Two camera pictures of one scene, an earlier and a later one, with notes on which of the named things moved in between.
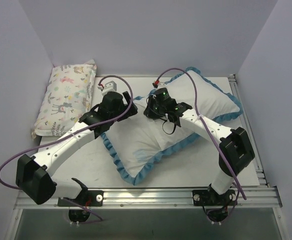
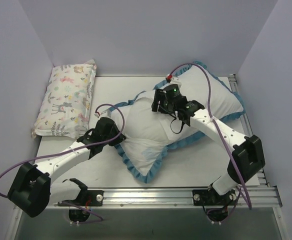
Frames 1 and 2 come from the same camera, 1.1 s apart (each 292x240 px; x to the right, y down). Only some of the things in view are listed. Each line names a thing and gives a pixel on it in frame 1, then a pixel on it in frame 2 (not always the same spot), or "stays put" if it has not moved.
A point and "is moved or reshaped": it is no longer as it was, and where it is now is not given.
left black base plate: x=86 y=198 stays put
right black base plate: x=209 y=197 stays put
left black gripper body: x=128 y=100 to x=116 y=136
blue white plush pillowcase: x=137 y=143 is moved or reshaped
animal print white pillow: x=67 y=98 stays put
